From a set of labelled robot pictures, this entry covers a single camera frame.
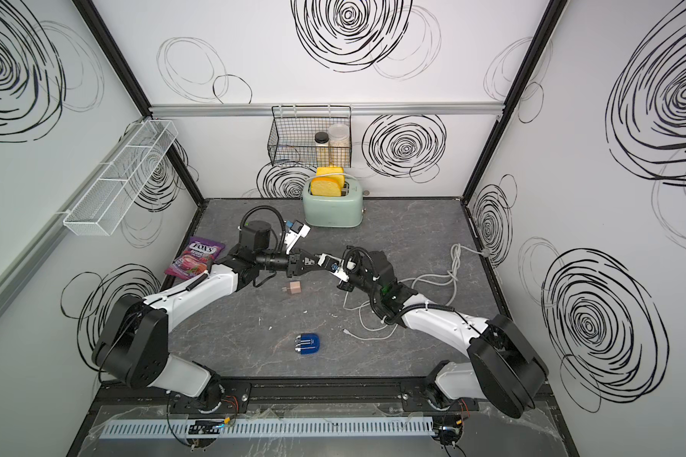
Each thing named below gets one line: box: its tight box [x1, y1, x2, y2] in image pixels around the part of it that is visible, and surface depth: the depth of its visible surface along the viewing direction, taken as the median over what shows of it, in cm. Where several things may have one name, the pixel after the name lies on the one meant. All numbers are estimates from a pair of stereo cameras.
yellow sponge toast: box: [310, 166, 345, 198], surface depth 103 cm
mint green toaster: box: [302, 177, 364, 229], surface depth 105 cm
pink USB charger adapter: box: [289, 280, 302, 295], surface depth 93 cm
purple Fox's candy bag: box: [163, 236, 226, 280], surface depth 101 cm
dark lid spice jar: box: [314, 131, 330, 167], surface depth 87 cm
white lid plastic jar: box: [327, 122, 351, 168], surface depth 86 cm
